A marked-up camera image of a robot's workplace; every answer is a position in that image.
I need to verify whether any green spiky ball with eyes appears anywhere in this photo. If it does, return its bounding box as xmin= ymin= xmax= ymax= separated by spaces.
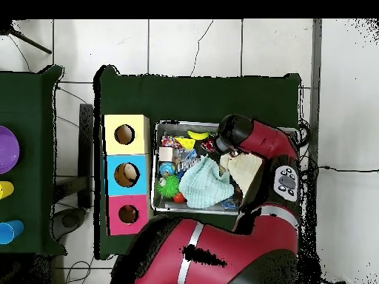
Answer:
xmin=156 ymin=174 xmax=182 ymax=199

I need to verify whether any clear mesh bin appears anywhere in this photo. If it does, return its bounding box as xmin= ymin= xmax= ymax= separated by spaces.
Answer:
xmin=151 ymin=121 xmax=300 ymax=219

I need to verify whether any wooden box with three holes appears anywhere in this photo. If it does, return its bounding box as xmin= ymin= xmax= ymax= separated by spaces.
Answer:
xmin=103 ymin=114 xmax=154 ymax=237

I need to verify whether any yellow cheese wedge toy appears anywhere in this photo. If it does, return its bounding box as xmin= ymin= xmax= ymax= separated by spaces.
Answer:
xmin=175 ymin=137 xmax=196 ymax=151

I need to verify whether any plain wooden block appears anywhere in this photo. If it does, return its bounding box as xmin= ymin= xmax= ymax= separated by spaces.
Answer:
xmin=158 ymin=146 xmax=176 ymax=163

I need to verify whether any blue globe ball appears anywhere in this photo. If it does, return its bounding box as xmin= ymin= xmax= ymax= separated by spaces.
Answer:
xmin=159 ymin=161 xmax=177 ymax=178

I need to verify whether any mint green muslin cloth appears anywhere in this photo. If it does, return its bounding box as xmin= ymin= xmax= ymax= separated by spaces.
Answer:
xmin=178 ymin=155 xmax=237 ymax=210

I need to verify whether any cream muslin cloth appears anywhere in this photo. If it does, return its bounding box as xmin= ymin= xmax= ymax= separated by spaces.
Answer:
xmin=219 ymin=152 xmax=265 ymax=197

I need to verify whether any dark green tablecloth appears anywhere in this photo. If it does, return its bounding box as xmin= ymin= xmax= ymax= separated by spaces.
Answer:
xmin=93 ymin=64 xmax=303 ymax=261

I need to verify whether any dark green side table cloth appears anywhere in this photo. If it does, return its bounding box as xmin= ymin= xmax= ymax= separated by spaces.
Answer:
xmin=0 ymin=64 xmax=66 ymax=257

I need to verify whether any purple plate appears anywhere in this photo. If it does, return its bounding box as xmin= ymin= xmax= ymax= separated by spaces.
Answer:
xmin=0 ymin=125 xmax=21 ymax=175

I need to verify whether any yellow cup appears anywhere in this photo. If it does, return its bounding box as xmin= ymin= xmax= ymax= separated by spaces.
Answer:
xmin=0 ymin=180 xmax=16 ymax=200

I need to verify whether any blue cup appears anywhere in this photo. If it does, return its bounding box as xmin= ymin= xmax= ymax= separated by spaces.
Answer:
xmin=0 ymin=220 xmax=25 ymax=246

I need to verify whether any black tripod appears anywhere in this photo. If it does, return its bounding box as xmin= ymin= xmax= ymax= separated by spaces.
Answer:
xmin=0 ymin=20 xmax=53 ymax=55

